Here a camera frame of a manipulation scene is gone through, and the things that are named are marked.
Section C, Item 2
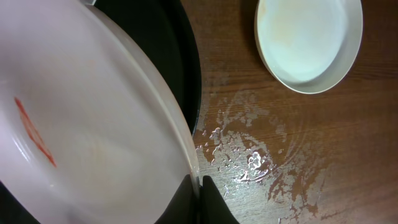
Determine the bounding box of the white plate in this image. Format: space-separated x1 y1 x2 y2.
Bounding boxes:
254 0 363 95

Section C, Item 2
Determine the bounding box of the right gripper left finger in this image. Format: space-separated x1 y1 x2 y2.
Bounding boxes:
155 175 197 224

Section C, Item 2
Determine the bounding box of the round black tray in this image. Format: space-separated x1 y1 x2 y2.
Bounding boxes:
0 0 202 224

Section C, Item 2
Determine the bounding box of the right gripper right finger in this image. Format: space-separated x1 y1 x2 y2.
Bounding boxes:
200 175 239 224

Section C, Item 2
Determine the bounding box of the pale pink plate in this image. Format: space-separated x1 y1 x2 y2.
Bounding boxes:
0 0 200 224

